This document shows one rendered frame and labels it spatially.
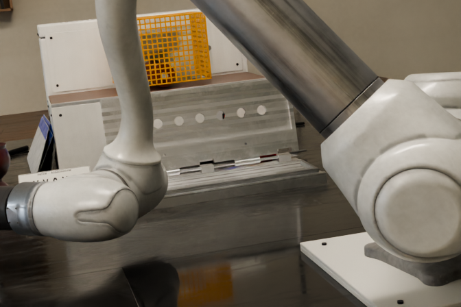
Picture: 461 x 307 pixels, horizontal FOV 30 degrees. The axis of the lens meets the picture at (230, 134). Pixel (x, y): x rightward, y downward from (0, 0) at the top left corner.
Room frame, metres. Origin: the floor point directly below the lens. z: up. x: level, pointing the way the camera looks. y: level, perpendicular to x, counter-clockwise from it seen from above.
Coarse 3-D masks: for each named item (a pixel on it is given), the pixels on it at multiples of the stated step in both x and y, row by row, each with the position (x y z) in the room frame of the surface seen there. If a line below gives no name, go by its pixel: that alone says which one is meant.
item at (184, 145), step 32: (160, 96) 1.93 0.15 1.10; (192, 96) 1.95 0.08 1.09; (224, 96) 1.97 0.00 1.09; (256, 96) 1.98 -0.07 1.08; (160, 128) 1.92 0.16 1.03; (192, 128) 1.94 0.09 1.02; (224, 128) 1.95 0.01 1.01; (256, 128) 1.97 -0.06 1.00; (288, 128) 1.98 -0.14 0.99; (192, 160) 1.91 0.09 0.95; (224, 160) 1.93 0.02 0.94; (256, 160) 1.94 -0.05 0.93
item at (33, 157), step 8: (40, 120) 2.46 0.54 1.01; (40, 128) 2.38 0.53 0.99; (48, 128) 2.21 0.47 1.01; (40, 136) 2.31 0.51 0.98; (48, 136) 2.15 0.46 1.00; (32, 144) 2.43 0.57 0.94; (40, 144) 2.25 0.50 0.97; (48, 144) 2.10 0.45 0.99; (32, 152) 2.36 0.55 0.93; (40, 152) 2.18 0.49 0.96; (32, 160) 2.29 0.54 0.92; (32, 168) 2.23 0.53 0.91; (40, 168) 2.07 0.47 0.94
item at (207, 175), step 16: (288, 160) 1.96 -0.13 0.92; (176, 176) 1.91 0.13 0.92; (192, 176) 1.89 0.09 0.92; (208, 176) 1.88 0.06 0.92; (224, 176) 1.86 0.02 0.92; (240, 176) 1.85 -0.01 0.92; (256, 176) 1.83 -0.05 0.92; (304, 176) 1.78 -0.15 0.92; (320, 176) 1.79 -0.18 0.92; (192, 192) 1.73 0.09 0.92; (208, 192) 1.73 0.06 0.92; (224, 192) 1.74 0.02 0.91; (240, 192) 1.75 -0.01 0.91; (256, 192) 1.76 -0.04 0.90
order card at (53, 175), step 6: (72, 168) 1.92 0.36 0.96; (78, 168) 1.92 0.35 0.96; (84, 168) 1.92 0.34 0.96; (24, 174) 1.89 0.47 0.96; (30, 174) 1.90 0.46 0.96; (36, 174) 1.90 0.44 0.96; (42, 174) 1.90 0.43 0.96; (48, 174) 1.90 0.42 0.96; (54, 174) 1.90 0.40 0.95; (60, 174) 1.91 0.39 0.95; (66, 174) 1.91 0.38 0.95; (72, 174) 1.91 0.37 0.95; (78, 174) 1.91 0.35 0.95; (24, 180) 1.89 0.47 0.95; (30, 180) 1.89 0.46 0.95; (36, 180) 1.89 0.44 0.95; (42, 180) 1.89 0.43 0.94; (48, 180) 1.90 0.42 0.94; (54, 180) 1.90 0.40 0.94
